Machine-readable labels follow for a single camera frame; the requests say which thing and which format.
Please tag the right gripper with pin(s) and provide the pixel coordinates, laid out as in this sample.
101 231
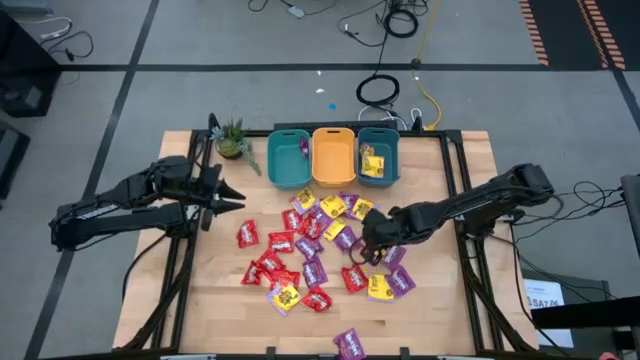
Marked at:
380 230

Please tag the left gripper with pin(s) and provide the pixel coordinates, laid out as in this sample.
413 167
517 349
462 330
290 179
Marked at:
205 190

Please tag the red Skittles candy pack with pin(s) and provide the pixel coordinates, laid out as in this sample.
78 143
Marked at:
354 278
290 220
317 299
310 228
247 234
286 278
251 274
281 242
270 261

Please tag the yellow candy pack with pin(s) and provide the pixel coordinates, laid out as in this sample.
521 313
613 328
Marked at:
304 200
333 205
379 289
362 208
334 229
286 298
372 166
366 149

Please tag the light teal plastic bin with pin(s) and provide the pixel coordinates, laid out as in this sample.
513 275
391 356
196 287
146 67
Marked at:
287 170

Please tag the dark teal plastic bin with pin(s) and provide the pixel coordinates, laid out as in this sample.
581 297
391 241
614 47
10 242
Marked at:
387 177

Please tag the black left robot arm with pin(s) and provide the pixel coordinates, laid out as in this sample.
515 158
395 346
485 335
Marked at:
125 220

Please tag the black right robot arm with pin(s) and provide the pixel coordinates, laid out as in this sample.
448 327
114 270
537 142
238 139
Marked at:
475 205

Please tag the potted succulent plant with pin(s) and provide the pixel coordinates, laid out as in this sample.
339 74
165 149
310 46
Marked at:
229 147

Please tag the orange plastic bin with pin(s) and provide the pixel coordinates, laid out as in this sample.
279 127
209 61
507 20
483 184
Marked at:
332 160

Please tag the white paper sheet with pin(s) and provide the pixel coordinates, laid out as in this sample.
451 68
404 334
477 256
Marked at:
542 292

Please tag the black round floor puck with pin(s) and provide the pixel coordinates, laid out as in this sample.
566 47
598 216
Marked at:
415 63

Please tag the grey power adapter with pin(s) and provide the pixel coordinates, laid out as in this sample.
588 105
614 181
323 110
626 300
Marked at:
296 11

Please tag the grey box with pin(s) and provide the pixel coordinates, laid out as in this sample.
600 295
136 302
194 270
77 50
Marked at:
585 285

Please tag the black box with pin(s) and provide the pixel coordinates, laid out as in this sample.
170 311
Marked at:
10 155

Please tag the black cabinet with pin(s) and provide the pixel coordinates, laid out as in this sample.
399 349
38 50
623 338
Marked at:
25 75

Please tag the black orange-striped floor mat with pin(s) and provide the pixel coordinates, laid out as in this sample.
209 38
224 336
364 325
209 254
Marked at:
565 30

